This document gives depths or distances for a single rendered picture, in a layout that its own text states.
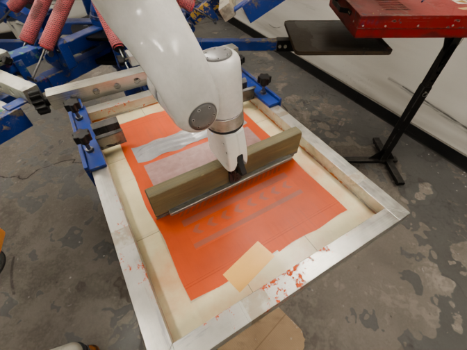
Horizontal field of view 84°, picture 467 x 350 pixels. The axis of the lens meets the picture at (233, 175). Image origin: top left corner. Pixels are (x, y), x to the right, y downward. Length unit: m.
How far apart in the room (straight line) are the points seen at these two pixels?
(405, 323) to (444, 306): 0.25
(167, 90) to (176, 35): 0.06
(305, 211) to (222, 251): 0.22
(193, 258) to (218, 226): 0.09
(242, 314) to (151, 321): 0.15
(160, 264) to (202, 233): 0.11
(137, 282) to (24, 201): 1.84
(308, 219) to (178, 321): 0.34
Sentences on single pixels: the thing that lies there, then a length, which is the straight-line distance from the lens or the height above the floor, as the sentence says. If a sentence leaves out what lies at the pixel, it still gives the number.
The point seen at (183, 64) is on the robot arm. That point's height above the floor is 1.33.
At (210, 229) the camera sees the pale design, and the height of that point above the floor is 0.95.
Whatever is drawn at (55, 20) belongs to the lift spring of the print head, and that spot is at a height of 1.12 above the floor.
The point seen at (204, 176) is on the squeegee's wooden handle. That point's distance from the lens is 0.57.
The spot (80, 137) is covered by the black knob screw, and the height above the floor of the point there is 1.06.
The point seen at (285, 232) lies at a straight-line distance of 0.61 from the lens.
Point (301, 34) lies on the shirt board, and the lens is 1.56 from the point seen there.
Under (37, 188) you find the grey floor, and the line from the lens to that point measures 2.35.
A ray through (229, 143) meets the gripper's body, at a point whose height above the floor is 1.14.
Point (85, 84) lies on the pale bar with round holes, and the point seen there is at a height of 1.04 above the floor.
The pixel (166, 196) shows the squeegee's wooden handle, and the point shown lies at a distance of 0.57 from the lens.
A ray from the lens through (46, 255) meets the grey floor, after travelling 1.96.
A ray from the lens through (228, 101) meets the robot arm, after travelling 0.46.
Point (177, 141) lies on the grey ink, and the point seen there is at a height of 0.96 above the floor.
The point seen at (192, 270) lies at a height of 0.95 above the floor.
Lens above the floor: 1.48
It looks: 49 degrees down
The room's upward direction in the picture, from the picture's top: straight up
